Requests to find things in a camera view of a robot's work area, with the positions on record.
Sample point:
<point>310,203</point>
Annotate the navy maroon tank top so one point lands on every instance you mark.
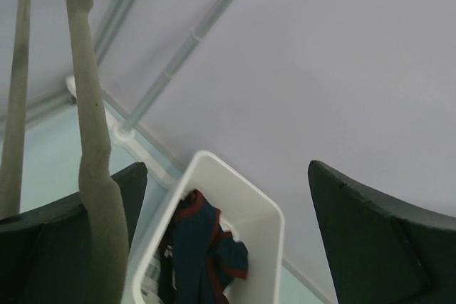
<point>199,260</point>

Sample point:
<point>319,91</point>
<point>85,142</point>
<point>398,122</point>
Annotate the grey velvet hanger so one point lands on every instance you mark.
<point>85,122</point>

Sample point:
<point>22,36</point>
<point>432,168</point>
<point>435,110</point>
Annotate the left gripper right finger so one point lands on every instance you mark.
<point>381,249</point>

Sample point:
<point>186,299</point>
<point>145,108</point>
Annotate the clothes rack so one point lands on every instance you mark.
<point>140,46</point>

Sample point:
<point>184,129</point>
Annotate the white plastic bin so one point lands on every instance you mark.
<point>251,216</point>

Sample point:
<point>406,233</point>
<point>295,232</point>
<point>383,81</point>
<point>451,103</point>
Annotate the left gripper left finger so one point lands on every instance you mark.
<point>65,252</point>

